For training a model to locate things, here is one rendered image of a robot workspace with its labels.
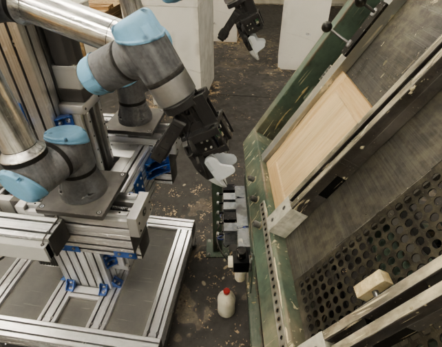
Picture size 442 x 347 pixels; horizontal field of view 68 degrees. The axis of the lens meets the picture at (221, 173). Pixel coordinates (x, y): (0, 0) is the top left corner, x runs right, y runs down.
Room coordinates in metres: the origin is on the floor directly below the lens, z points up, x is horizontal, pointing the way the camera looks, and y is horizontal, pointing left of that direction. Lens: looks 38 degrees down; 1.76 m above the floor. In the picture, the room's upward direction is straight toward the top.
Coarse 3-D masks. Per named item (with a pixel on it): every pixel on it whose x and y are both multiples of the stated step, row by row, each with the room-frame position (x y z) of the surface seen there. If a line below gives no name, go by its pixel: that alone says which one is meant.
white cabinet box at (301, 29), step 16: (288, 0) 4.68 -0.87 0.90; (304, 0) 4.65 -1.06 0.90; (320, 0) 4.63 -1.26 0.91; (288, 16) 4.68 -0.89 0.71; (304, 16) 4.65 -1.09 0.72; (320, 16) 4.62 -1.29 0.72; (288, 32) 4.68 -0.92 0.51; (304, 32) 4.65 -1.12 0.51; (320, 32) 4.62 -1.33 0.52; (288, 48) 4.67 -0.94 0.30; (304, 48) 4.64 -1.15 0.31; (288, 64) 4.67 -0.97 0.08
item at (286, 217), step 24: (432, 48) 0.80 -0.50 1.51; (408, 72) 0.80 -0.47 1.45; (432, 72) 0.76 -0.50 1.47; (384, 96) 0.81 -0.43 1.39; (408, 96) 0.76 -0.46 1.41; (432, 96) 0.76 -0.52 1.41; (360, 120) 0.81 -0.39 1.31; (384, 120) 0.76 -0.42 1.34; (360, 144) 0.76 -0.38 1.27; (336, 168) 0.76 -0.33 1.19; (312, 192) 0.76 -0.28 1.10; (288, 216) 0.75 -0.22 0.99
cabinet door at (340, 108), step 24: (336, 96) 1.10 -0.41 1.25; (360, 96) 0.98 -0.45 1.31; (312, 120) 1.12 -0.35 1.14; (336, 120) 0.99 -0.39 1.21; (288, 144) 1.14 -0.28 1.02; (312, 144) 1.01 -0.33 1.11; (336, 144) 0.90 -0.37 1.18; (288, 168) 1.02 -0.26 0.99; (312, 168) 0.90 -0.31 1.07; (288, 192) 0.91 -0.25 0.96
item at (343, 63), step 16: (384, 0) 1.24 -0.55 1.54; (400, 0) 1.19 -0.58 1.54; (384, 16) 1.19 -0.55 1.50; (368, 32) 1.19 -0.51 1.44; (336, 64) 1.22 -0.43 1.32; (352, 64) 1.19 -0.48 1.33; (320, 96) 1.19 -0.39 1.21; (304, 112) 1.19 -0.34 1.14; (288, 128) 1.19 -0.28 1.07; (272, 144) 1.22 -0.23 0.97
